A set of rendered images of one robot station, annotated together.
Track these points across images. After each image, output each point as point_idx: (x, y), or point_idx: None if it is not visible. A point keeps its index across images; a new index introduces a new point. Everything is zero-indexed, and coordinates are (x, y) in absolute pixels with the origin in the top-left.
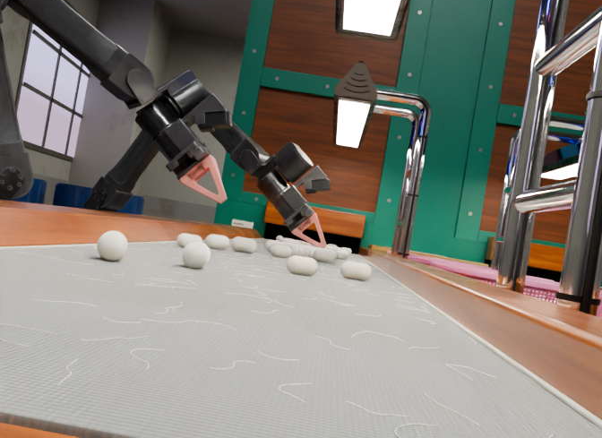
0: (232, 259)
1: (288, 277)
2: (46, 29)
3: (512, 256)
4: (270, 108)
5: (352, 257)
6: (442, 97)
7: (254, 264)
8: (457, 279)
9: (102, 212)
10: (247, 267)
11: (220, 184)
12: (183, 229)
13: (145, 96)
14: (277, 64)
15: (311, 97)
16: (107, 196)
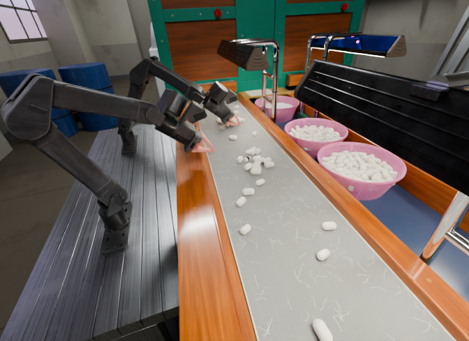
0: (278, 243)
1: (335, 282)
2: (84, 111)
3: (436, 252)
4: (174, 34)
5: (246, 116)
6: (259, 6)
7: (294, 249)
8: (423, 282)
9: (196, 229)
10: (306, 272)
11: (211, 144)
12: (210, 184)
13: (159, 120)
14: (169, 5)
15: (193, 22)
16: (127, 126)
